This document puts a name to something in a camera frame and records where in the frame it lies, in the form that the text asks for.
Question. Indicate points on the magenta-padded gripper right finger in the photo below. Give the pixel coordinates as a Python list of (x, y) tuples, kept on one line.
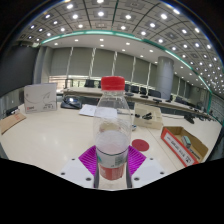
[(137, 159)]

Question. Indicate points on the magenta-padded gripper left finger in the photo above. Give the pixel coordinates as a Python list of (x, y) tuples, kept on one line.
[(87, 159)]

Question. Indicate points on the clear red-capped water bottle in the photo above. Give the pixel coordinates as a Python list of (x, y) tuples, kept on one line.
[(112, 150)]

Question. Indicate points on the flat round red coaster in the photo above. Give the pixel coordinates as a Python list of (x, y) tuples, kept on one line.
[(141, 145)]

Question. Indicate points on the open cardboard box red side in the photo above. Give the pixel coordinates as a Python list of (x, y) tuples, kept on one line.
[(176, 147)]

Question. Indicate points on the small black clip tool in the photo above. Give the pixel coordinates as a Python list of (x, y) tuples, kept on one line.
[(146, 116)]

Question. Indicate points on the white paper sheet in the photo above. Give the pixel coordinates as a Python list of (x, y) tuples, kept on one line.
[(87, 110)]

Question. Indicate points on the grey-green whiteboard eraser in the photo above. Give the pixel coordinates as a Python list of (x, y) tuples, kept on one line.
[(186, 141)]

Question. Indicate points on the black desk phone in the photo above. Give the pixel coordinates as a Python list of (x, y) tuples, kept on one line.
[(70, 102)]

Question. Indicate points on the black desktop microphone base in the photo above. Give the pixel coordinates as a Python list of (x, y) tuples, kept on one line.
[(189, 118), (12, 111)]

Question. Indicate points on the long curved conference desk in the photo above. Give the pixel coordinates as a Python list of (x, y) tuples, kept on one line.
[(83, 92)]

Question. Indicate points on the row of black office chairs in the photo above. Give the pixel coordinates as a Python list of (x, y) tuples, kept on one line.
[(155, 93)]

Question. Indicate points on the white printed carton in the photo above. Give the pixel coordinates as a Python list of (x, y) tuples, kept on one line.
[(40, 98)]

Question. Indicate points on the brown paper envelope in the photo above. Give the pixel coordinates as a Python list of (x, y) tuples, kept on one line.
[(10, 122)]

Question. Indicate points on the group of ceiling lights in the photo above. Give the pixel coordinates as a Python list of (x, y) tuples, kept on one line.
[(100, 13)]

